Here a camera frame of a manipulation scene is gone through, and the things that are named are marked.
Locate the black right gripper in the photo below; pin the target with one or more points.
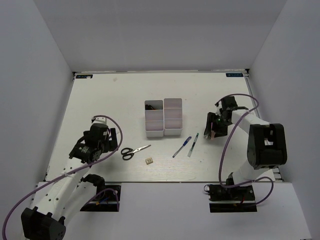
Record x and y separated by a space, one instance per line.
211 117

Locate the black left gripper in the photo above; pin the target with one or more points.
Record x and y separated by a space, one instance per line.
111 144

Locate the blue ballpoint pen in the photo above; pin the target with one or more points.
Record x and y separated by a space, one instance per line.
182 146

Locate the green gel pen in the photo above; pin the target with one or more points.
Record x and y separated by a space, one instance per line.
193 145

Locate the black handled scissors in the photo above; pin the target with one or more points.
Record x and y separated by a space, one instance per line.
128 153

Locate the small tan eraser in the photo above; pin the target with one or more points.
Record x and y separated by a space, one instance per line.
149 161

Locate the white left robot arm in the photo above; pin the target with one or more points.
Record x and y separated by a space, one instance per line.
75 187

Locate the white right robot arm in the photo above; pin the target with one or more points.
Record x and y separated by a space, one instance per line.
266 143

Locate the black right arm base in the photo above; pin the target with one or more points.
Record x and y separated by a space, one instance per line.
231 200

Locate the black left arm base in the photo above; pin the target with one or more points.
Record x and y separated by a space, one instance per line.
107 201

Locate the white right organizer box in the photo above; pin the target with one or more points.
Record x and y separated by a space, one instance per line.
173 116

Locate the white organizer box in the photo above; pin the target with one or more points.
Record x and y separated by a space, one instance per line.
154 119
173 116

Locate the black item in organizer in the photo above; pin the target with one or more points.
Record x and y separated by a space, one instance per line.
149 107

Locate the white left organizer box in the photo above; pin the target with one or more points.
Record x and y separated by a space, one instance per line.
154 119

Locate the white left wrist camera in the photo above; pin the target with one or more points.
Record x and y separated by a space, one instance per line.
100 121

